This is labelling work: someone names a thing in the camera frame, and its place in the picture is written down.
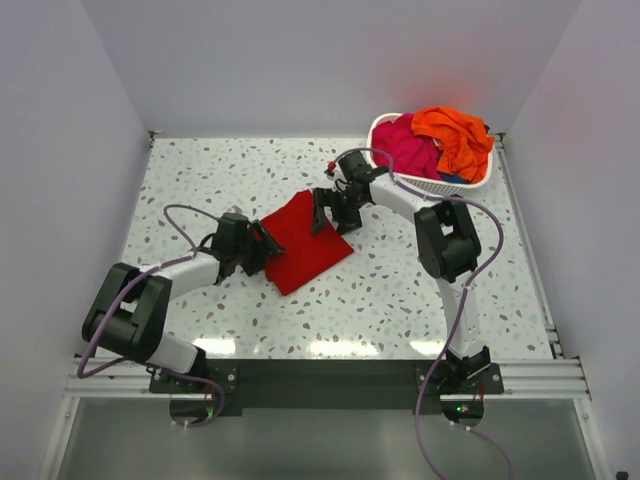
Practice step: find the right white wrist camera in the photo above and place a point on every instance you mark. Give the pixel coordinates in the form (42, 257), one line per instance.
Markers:
(333, 171)

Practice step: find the red t shirt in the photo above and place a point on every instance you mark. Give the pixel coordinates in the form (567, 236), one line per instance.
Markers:
(306, 255)

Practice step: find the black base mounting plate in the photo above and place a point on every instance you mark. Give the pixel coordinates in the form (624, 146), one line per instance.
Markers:
(345, 399)

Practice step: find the magenta t shirt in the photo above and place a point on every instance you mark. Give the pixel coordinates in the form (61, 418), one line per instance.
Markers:
(412, 154)

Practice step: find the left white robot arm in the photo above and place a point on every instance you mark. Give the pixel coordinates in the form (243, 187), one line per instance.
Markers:
(129, 312)

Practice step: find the white laundry basket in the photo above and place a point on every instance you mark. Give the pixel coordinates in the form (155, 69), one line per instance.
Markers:
(436, 187)

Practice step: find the aluminium frame rail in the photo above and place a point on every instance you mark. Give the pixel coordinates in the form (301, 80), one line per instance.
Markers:
(526, 379)

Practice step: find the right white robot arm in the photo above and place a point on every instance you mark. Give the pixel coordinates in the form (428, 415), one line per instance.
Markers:
(448, 250)

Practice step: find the orange t shirt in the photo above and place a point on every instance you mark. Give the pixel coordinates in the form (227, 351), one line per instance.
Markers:
(462, 138)

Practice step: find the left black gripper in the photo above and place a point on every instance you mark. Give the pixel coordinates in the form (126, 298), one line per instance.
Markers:
(264, 248)

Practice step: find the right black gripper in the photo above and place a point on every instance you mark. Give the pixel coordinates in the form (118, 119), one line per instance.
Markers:
(327, 198)

